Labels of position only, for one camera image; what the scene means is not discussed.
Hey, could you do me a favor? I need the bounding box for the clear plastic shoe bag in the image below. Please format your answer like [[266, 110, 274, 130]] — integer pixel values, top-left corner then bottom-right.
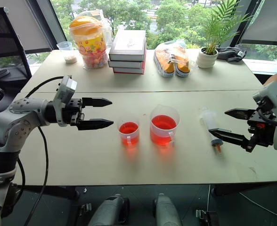
[[153, 39, 196, 79]]

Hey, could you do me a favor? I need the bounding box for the black metal clamp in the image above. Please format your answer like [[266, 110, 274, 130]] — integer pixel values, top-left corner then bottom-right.
[[78, 202, 92, 217], [196, 209, 219, 226]]

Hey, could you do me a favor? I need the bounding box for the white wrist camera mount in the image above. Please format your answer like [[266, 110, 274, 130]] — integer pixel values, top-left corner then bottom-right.
[[53, 75, 78, 127], [253, 81, 277, 152]]

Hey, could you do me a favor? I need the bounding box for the white floor cable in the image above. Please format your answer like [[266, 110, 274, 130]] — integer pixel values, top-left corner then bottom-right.
[[206, 184, 277, 219]]

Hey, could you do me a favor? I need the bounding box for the grey rounded shape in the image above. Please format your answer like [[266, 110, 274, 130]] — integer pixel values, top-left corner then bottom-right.
[[153, 193, 184, 226], [87, 194, 130, 226]]

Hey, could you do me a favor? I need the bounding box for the grey crumpled cloth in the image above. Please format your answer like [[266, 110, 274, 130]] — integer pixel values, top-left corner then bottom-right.
[[215, 45, 248, 63]]

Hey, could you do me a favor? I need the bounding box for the yellow canvas sneaker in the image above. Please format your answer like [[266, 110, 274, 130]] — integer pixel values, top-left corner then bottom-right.
[[155, 50, 176, 78], [173, 50, 191, 78]]

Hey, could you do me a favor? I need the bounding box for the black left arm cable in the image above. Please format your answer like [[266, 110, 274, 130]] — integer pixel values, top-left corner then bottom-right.
[[11, 75, 65, 226]]

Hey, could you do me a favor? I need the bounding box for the bagged candy jar orange lid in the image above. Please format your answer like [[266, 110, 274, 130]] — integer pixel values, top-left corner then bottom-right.
[[68, 9, 113, 70]]

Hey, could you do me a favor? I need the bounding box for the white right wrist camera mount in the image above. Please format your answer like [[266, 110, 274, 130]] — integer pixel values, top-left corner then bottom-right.
[[253, 81, 277, 152]]

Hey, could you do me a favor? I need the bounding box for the clear plastic syringe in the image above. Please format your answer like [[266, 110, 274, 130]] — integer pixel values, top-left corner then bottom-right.
[[198, 107, 224, 154]]

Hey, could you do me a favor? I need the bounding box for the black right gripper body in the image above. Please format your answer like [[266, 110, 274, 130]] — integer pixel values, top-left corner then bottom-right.
[[245, 108, 277, 153]]

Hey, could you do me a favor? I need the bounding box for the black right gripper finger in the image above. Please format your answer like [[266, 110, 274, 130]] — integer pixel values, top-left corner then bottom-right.
[[208, 128, 252, 149], [224, 108, 257, 121]]

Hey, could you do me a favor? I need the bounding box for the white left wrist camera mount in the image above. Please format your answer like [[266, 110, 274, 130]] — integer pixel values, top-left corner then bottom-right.
[[53, 75, 78, 127]]

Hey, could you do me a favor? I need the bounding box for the white ribbed plant pot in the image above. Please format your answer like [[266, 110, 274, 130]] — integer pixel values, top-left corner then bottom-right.
[[196, 47, 219, 69]]

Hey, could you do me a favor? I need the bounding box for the green palm plant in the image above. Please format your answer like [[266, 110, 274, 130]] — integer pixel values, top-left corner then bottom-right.
[[199, 0, 254, 55]]

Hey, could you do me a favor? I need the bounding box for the small beaker red liquid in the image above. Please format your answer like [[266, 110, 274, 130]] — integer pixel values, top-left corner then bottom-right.
[[117, 121, 140, 148]]

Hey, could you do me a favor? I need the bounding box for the empty clear measuring cup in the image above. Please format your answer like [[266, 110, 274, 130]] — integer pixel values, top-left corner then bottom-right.
[[56, 41, 79, 65]]

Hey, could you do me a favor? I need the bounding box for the large beaker red liquid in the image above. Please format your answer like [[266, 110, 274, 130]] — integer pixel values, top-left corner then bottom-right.
[[149, 104, 180, 147]]

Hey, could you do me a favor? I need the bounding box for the white-covered hardcover book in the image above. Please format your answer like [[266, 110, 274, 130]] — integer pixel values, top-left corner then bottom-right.
[[108, 29, 147, 62]]

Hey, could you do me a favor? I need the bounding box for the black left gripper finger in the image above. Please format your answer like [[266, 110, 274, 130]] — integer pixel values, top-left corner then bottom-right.
[[81, 97, 113, 109], [76, 119, 114, 131]]

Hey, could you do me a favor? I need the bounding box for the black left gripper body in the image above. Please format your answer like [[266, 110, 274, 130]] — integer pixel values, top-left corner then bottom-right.
[[63, 98, 85, 126]]

